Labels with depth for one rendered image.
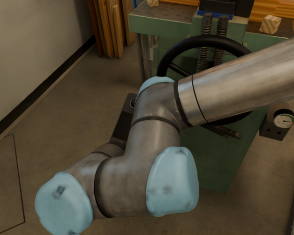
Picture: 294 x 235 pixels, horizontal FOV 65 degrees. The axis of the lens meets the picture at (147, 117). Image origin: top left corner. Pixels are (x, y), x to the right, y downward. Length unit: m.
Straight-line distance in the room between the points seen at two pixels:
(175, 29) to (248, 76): 0.52
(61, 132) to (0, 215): 0.60
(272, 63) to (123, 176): 0.22
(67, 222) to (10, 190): 1.26
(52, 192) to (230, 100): 0.24
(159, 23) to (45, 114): 1.29
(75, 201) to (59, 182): 0.03
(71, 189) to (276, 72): 0.27
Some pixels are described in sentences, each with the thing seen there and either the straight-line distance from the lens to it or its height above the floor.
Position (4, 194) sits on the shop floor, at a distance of 1.55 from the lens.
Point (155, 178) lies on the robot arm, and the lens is 0.25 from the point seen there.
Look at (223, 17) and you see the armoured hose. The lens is 0.64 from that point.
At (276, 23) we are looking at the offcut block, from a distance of 0.77.
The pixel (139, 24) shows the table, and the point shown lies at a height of 0.87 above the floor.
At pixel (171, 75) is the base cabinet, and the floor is 0.70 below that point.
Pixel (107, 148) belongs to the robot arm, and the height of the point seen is 0.90.
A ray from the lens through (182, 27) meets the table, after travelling 0.79.
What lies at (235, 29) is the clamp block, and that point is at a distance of 0.67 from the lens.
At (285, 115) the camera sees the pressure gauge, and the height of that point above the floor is 0.68.
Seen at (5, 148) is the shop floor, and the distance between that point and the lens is 1.76.
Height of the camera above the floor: 1.20
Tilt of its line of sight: 45 degrees down
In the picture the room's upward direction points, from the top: straight up
